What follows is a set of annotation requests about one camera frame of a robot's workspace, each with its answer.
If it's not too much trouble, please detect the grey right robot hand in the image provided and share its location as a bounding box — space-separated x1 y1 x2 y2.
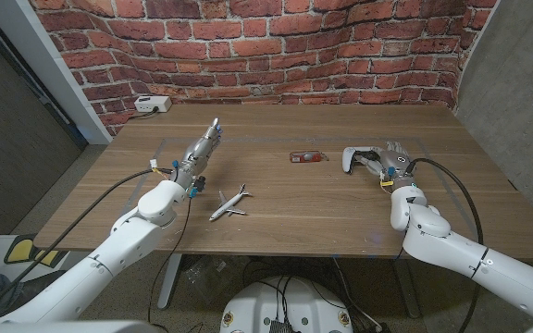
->
355 141 419 190

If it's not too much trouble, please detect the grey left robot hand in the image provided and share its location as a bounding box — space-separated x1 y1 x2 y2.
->
173 117 224 189

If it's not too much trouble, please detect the white black game controller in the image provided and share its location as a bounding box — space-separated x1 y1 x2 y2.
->
341 145 388 176

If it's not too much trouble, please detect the white toy airplane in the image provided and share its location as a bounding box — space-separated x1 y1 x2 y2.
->
208 183 253 222

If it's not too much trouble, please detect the white power strip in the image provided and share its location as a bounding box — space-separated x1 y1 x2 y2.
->
133 95 173 114

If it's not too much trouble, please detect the red utility knife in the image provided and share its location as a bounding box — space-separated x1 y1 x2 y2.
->
289 150 329 164

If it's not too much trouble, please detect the red brick print backdrop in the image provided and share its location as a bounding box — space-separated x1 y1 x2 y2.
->
28 0 499 138

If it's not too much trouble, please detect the grey metal table leg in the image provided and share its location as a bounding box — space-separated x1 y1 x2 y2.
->
157 253 184 310
390 258 421 319

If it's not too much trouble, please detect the clear plastic bag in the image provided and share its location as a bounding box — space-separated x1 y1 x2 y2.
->
182 256 249 302

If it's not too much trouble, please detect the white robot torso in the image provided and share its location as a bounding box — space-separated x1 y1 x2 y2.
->
219 276 354 333

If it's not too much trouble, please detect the yellow black foot pedal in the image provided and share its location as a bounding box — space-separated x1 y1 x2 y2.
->
0 234 71 278

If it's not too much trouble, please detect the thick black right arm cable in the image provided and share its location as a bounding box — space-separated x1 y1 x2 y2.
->
405 156 485 333

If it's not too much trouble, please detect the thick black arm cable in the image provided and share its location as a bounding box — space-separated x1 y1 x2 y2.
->
0 167 175 321
405 156 485 333

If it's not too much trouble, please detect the black power strip cord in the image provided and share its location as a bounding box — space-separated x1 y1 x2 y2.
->
130 106 159 120

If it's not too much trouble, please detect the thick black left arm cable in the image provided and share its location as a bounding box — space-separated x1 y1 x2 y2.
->
0 167 175 321

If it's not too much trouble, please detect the thin black left wrist cable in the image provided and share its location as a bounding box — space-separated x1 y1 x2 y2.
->
146 196 193 332

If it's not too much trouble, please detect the white door frame post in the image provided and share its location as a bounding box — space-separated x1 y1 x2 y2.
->
0 0 113 145

